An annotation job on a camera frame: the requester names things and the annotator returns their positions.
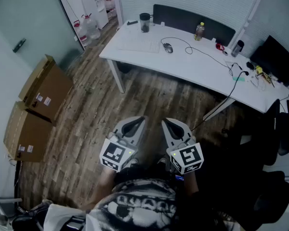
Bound white metal frame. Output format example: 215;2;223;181
0;195;23;216

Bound white desk leg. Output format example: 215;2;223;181
107;59;126;94
202;97;236;122

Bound grey computer mouse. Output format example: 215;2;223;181
162;42;174;54

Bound yellow capped tea bottle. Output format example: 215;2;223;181
194;22;205;42

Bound black office chair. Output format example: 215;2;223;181
262;99;289;166
202;128;289;231

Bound black monitor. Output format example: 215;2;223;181
250;35;289;86

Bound grey tumbler bottle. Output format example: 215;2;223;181
231;39;245;58

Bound person's patterned white shirt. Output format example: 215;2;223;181
43;179;239;231

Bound white keyboard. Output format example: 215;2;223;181
117;38;161;54

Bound metal door handle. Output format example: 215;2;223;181
12;38;26;53

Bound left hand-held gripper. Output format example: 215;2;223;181
100;116;148;173

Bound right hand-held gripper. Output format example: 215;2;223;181
161;118;204;175

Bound person's left forearm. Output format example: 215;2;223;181
96;169;118;202

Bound black power cable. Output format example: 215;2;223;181
191;70;250;132

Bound person's legs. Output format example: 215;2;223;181
115;156;176;185

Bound person's right forearm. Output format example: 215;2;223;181
183;172;199;197

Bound brown cardboard box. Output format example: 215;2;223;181
3;101;55;163
18;54;74;124

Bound clear water jug red cap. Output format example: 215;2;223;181
81;13;101;40
103;0;116;19
73;20;92;47

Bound white water dispenser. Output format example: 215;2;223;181
83;0;109;30

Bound black lidded shaker bottle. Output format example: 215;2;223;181
139;13;154;33

